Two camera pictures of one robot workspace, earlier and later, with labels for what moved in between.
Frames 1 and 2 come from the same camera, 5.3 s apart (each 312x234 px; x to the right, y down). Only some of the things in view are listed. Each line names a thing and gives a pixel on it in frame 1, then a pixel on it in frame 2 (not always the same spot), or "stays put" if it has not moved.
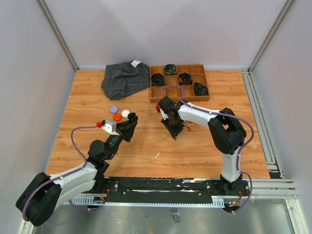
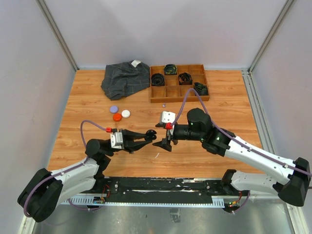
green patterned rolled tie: [170, 69] stays put
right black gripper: [175, 131] to [165, 144]
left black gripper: [126, 129] to [128, 144]
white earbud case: [125, 113] stays put
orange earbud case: [117, 117] stays put
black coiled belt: [185, 79] stays put
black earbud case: [132, 116] to [150, 135]
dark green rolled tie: [200, 89] stays put
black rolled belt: [157, 80] stays put
